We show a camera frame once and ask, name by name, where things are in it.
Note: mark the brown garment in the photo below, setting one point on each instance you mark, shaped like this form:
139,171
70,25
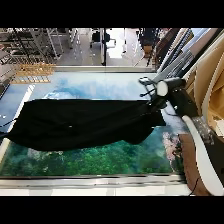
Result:
186,160

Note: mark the stack of wooden clothes hangers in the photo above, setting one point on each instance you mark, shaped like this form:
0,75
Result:
33,71

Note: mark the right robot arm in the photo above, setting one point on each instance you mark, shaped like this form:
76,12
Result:
182,100

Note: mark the row of hung clothes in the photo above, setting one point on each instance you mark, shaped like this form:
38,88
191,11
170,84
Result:
173,60

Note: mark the black garment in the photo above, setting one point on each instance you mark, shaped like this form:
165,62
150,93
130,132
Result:
83,123

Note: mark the silver frame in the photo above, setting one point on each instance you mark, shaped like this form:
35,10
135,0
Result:
100,183

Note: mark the beige hung garment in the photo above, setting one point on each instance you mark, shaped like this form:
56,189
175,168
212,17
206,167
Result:
208,80

